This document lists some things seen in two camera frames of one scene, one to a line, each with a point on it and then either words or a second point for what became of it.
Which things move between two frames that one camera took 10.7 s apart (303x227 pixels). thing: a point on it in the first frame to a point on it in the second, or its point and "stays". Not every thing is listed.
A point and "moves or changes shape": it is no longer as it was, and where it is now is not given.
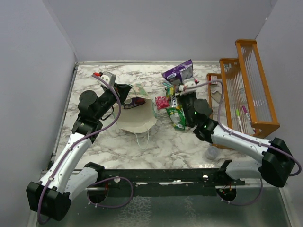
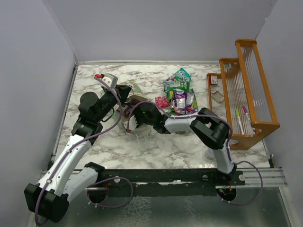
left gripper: [123, 90] stays
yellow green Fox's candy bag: [174, 102] to [170, 95]
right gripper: [184, 95] to [136, 111]
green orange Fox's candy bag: [169, 90] moves or changes shape
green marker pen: [237, 114] stays
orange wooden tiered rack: [240, 96] stays
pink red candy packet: [162, 101] stays
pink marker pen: [246, 111] stays
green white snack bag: [177, 116] to [181, 83]
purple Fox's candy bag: [175, 75] to [183, 102]
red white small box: [214, 79] stays
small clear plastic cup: [211, 152] stays
